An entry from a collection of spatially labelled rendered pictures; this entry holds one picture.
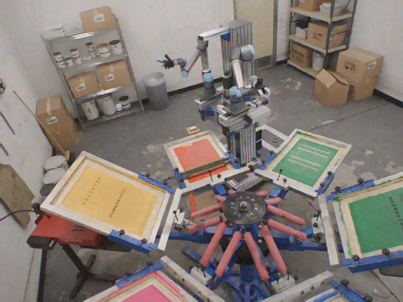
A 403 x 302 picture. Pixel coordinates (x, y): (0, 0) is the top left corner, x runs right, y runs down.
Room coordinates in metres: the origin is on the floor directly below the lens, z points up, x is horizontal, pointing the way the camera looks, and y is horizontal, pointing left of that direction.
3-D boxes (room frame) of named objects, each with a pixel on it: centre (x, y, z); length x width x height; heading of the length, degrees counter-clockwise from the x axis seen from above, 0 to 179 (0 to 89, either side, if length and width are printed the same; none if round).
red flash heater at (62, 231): (1.67, 1.14, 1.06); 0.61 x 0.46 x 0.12; 74
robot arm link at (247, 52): (2.71, -0.59, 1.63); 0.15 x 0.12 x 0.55; 94
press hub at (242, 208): (1.28, -0.23, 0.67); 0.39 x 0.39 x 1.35
